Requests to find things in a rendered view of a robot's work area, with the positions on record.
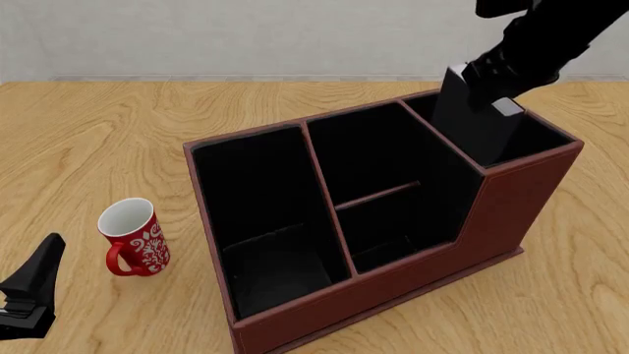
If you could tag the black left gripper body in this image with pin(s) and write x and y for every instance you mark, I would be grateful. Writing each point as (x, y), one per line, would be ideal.
(22, 324)

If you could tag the red mug with white pattern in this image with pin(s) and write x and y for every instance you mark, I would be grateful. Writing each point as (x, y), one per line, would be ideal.
(147, 247)

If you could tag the black book with white pages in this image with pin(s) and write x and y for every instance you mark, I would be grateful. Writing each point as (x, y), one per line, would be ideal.
(467, 129)

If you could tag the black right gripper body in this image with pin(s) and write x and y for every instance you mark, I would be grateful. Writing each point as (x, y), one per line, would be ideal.
(516, 75)

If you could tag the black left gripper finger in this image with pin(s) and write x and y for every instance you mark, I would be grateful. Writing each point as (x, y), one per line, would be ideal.
(39, 271)

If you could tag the red-brown desk caddy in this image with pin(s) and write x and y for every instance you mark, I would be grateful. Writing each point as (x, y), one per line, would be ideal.
(511, 206)

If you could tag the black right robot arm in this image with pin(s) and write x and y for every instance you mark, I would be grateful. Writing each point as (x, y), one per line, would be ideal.
(555, 26)

